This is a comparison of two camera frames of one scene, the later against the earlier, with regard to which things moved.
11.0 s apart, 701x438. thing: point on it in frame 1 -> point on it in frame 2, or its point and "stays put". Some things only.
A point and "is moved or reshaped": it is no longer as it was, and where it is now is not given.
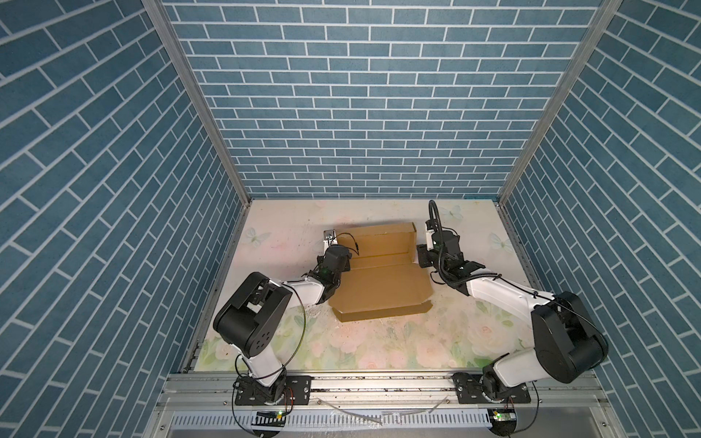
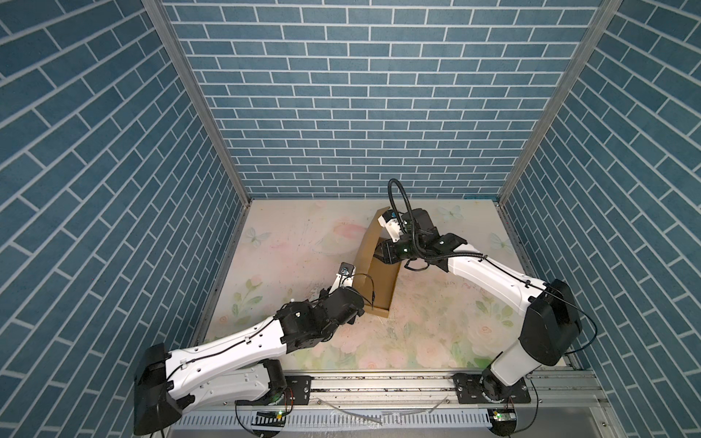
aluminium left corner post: (161, 15) stays put
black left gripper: (346, 265) -> (355, 317)
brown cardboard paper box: (384, 277) is moved or reshaped
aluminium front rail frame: (385, 405) stays put
